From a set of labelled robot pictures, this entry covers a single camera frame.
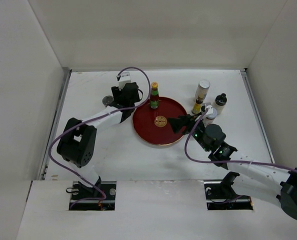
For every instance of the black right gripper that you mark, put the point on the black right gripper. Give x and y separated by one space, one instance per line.
188 120

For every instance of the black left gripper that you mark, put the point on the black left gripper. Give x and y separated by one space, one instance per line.
117 93

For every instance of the clear grinder with black cap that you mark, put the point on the clear grinder with black cap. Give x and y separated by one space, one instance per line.
107 100

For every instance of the gold-cap yellow-label bottle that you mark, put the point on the gold-cap yellow-label bottle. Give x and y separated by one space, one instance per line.
197 105

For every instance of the yellow-cap green sauce bottle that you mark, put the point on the yellow-cap green sauce bottle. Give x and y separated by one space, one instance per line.
154 96

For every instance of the white-lid dark sauce jar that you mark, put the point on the white-lid dark sauce jar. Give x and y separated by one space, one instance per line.
210 118

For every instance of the tall silver-lid spice jar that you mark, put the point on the tall silver-lid spice jar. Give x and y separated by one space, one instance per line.
202 89

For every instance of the black-top white bottle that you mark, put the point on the black-top white bottle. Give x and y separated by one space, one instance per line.
220 102

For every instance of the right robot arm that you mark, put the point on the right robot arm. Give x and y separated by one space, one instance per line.
269 182

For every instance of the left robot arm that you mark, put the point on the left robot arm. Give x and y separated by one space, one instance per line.
77 146

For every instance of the red round tray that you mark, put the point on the red round tray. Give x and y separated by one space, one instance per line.
152 125

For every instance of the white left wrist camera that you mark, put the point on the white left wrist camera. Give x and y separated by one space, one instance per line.
123 79

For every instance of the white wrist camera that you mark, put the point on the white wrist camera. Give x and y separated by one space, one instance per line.
207 109
123 79

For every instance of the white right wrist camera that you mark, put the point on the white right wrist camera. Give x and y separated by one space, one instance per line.
207 109

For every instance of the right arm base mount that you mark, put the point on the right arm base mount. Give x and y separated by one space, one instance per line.
219 198

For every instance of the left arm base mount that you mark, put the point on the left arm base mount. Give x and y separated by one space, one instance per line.
83 198

